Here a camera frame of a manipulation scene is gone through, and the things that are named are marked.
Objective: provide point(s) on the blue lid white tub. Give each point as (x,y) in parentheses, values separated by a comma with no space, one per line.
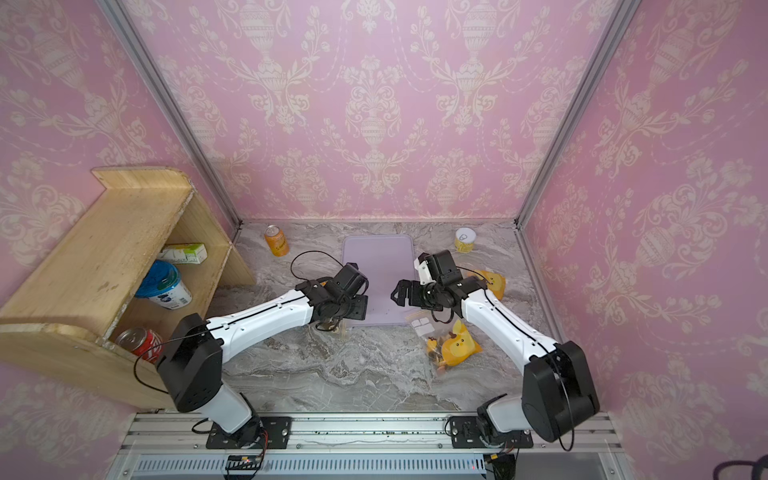
(164,287)

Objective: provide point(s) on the yellow tin can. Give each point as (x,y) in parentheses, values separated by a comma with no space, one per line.
(464,240)

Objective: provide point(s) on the wooden shelf unit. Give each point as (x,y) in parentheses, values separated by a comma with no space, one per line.
(64,320)

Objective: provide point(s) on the green white carton box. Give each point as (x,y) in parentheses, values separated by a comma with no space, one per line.
(183,254)

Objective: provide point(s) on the red soda can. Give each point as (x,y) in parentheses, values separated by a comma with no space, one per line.
(142,342)

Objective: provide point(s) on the ziploc bag with yellow chick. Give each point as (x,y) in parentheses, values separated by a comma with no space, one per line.
(447,343)

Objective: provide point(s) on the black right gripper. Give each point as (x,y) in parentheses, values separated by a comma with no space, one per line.
(416,288)

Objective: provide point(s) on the aluminium frame post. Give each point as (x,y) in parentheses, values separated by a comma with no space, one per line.
(594,71)
(117,16)

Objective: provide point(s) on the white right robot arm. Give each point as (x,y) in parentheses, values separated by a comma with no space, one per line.
(558,391)

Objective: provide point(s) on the aluminium frame post right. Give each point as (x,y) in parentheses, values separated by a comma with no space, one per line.
(594,71)

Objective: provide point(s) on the aluminium frame post left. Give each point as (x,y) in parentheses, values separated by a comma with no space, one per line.
(117,16)

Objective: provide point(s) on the clear ziploc bag of cookies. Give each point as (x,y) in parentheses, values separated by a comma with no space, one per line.
(334,326)

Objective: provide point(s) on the lilac plastic tray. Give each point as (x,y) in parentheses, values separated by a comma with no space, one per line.
(384,260)

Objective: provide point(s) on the orange Schweppes soda can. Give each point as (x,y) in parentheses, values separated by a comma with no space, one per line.
(276,241)

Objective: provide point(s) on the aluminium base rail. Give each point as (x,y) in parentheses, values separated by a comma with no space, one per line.
(410,445)

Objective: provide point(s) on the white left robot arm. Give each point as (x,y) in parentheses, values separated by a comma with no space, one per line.
(191,364)

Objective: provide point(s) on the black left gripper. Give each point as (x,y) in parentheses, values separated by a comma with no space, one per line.
(361,311)

